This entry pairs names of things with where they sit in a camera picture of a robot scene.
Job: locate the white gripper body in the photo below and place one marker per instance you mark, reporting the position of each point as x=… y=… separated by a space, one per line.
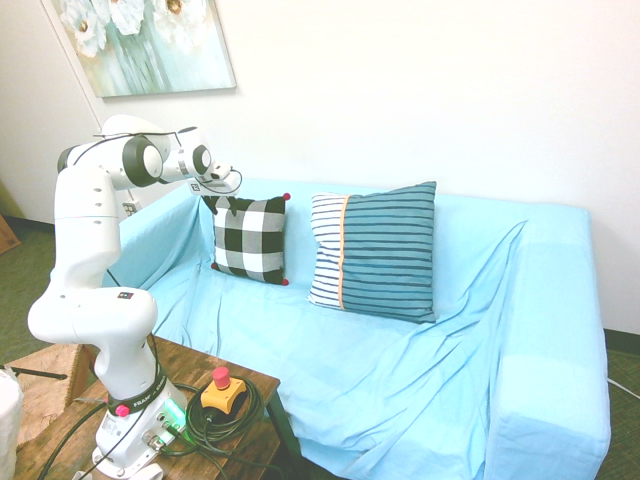
x=215 y=189

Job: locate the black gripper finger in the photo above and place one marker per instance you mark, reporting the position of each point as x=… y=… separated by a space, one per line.
x=210 y=204
x=232 y=201

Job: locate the black white checked pillow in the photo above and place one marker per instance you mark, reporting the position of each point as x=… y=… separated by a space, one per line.
x=250 y=240

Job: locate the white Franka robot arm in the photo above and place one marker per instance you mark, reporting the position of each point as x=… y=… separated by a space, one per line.
x=85 y=225

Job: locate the blue white striped pillow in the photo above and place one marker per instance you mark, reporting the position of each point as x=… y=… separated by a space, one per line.
x=385 y=250

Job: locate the flower painting on canvas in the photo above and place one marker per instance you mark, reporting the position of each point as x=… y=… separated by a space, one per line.
x=145 y=50

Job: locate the yellow emergency stop button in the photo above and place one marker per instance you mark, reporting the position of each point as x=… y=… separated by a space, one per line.
x=222 y=395

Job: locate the brown wooden board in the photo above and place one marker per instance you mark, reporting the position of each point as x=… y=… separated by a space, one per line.
x=7 y=235

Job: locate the black tripod leg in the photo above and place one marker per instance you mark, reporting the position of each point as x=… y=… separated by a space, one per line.
x=40 y=373

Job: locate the sofa with light blue cover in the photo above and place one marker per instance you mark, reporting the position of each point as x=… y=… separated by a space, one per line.
x=400 y=375

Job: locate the rustic brown wooden table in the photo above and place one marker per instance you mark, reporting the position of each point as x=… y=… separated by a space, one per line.
x=210 y=465

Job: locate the white wall outlet box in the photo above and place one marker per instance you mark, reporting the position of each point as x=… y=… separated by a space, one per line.
x=131 y=207

